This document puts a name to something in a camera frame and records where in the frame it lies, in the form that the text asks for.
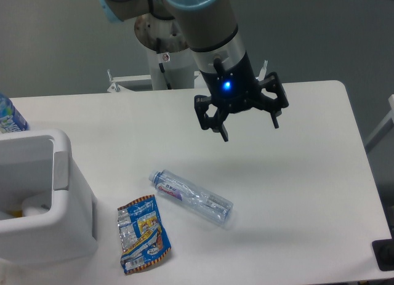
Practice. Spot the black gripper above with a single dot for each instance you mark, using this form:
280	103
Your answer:
238	90

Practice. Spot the clear crushed plastic bottle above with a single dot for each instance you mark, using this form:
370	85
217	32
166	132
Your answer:
194	198

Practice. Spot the blue snack wrapper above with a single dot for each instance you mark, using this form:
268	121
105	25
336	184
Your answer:
143	238

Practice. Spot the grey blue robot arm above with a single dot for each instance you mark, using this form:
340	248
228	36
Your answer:
210	31

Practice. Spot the white trash can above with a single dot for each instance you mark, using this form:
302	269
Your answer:
47	206

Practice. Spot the black device at table edge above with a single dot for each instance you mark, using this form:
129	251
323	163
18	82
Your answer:
383	251

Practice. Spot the blue labelled drink bottle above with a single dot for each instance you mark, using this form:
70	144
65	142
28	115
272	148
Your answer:
11	119

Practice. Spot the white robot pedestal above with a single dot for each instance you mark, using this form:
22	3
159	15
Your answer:
170	60

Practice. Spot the white pedestal base bracket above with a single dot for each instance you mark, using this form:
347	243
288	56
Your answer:
143	82

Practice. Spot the white frame at right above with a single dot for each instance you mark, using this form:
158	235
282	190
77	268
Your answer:
381	130

